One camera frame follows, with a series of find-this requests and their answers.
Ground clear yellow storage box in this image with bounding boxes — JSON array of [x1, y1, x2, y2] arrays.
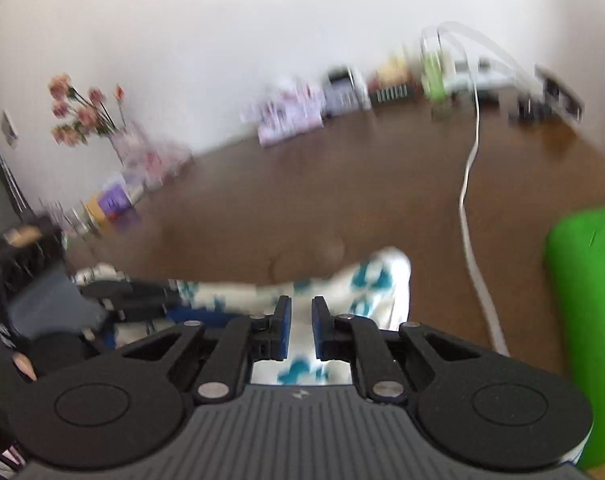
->
[[375, 57, 413, 86]]

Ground green cylindrical roll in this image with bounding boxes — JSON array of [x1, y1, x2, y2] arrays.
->
[[545, 207, 605, 471]]

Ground green spray bottle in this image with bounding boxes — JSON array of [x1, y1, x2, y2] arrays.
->
[[421, 27, 448, 103]]

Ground floral tissue box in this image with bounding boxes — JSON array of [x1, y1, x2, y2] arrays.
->
[[325, 85, 371, 116]]

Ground folded purple floral clothes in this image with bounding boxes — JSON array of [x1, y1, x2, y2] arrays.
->
[[242, 80, 328, 147]]

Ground purple tissue pack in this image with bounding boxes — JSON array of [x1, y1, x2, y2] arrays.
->
[[97, 182, 133, 211]]

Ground person's left hand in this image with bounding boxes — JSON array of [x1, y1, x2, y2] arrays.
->
[[11, 352, 39, 382]]

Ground white cable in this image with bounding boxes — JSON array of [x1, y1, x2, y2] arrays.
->
[[423, 21, 538, 358]]

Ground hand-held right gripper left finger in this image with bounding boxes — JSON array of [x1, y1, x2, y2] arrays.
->
[[122, 296, 291, 406]]

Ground small wall hanging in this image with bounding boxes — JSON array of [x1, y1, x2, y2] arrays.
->
[[2, 110, 20, 146]]

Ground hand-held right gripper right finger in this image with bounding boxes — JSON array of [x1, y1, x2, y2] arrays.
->
[[313, 296, 483, 405]]

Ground clear red printed plastic bag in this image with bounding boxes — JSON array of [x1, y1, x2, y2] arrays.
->
[[127, 140, 193, 191]]

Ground pink artificial flower bouquet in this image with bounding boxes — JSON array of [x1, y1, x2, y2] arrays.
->
[[47, 74, 128, 148]]

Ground black sign box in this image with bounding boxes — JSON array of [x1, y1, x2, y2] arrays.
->
[[370, 82, 423, 103]]

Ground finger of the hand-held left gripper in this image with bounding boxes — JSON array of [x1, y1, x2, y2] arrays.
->
[[107, 305, 243, 332], [80, 280, 183, 307]]

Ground cream teal floral garment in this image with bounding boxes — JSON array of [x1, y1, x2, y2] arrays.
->
[[75, 246, 413, 387]]

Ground yellow cardboard box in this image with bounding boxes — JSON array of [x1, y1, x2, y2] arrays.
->
[[85, 197, 108, 223]]

